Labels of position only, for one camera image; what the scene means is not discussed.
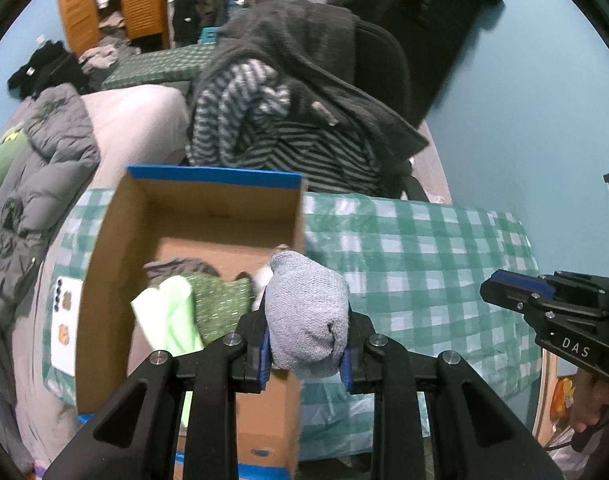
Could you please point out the green checkered tablecloth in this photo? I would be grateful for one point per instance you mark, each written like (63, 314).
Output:
(413, 268)

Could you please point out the black clothes pile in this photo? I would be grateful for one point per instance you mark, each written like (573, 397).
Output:
(49, 66)

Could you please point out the light green cloth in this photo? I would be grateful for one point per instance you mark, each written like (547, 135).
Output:
(165, 313)

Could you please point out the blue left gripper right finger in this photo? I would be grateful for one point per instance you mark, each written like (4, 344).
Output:
(345, 370)

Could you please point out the grey puffer jacket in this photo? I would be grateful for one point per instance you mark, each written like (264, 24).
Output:
(61, 155)

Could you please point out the green knitted cloth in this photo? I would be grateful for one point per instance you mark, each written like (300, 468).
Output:
(219, 304)

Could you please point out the person's right hand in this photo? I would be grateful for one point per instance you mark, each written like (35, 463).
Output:
(591, 395)

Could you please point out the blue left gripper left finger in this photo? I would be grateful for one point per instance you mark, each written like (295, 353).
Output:
(265, 361)

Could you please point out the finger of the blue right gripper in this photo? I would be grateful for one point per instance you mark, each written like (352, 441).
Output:
(506, 286)

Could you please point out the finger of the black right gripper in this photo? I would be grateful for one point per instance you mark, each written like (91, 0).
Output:
(516, 306)

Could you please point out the blue-edged cardboard box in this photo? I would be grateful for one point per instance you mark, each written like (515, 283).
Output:
(173, 362)

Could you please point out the orange wooden cabinet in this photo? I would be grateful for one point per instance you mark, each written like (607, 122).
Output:
(86, 21)

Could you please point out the green checkered far table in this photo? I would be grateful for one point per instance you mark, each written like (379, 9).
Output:
(171, 65)

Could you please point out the dark grey fleece jacket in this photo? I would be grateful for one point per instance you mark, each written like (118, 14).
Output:
(312, 46)

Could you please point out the grey fleece mitt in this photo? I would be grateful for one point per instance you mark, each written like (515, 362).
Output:
(159, 270)

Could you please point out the grey sock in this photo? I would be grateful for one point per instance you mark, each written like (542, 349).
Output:
(306, 307)

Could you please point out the grey striped sweater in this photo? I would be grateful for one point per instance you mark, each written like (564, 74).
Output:
(242, 121)

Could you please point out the grey-white plastic bag bundle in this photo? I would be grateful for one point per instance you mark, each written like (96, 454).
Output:
(259, 281)

